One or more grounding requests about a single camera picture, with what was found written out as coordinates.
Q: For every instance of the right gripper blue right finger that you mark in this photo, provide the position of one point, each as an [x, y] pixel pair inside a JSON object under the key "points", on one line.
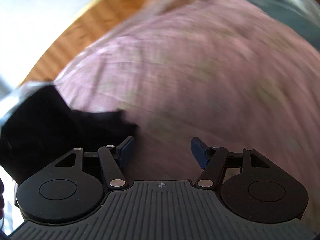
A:
{"points": [[222, 168]]}

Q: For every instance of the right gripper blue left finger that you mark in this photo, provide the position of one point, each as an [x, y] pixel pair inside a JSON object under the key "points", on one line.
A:
{"points": [[95, 170]]}

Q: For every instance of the dark navy garment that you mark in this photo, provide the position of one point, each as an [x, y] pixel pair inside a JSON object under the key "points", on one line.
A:
{"points": [[43, 128]]}

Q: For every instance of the pink bear print quilt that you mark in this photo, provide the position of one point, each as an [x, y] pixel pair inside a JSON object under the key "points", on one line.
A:
{"points": [[220, 70]]}

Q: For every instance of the clear bubble wrap sheet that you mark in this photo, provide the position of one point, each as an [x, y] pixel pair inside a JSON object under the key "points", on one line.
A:
{"points": [[12, 101]]}

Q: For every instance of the teal knitted blanket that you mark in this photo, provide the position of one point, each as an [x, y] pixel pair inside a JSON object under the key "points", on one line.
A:
{"points": [[290, 15]]}

